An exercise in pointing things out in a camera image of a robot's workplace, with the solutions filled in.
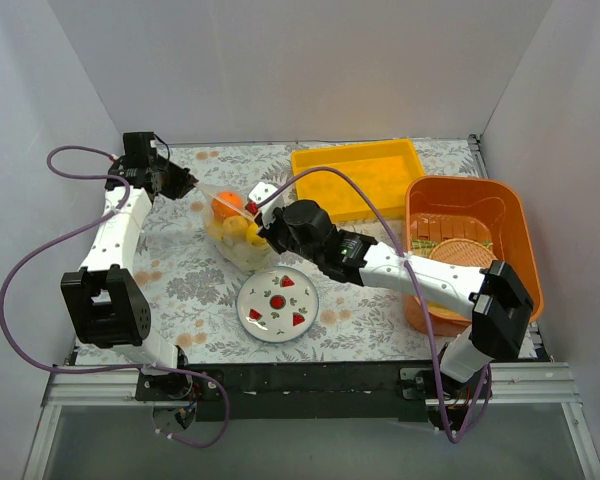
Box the smooth fake yellow lemon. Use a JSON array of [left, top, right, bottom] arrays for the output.
[[245, 223, 269, 250]]

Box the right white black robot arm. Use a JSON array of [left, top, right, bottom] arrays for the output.
[[248, 198, 533, 398]]

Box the wrinkled fake yellow lemon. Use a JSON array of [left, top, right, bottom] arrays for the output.
[[222, 215, 250, 243]]

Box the orange plastic tub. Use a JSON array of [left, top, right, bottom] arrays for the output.
[[405, 176, 544, 321]]

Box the aluminium frame rail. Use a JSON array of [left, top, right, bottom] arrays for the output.
[[21, 133, 600, 480]]

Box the round woven bamboo basket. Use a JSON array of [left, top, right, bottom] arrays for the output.
[[428, 238, 496, 268]]

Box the fake orange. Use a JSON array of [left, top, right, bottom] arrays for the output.
[[211, 191, 243, 215]]

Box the watermelon pattern ceramic plate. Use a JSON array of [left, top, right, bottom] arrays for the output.
[[236, 266, 319, 343]]

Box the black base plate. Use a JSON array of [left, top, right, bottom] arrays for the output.
[[134, 360, 491, 424]]

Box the clear zip top bag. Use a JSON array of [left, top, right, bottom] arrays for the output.
[[197, 183, 272, 273]]

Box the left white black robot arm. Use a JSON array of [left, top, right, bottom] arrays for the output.
[[61, 132, 197, 400]]

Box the yellow plastic tray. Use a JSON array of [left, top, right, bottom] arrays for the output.
[[291, 139, 425, 222]]

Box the floral pattern table mat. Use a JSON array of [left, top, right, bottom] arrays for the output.
[[74, 137, 539, 366]]

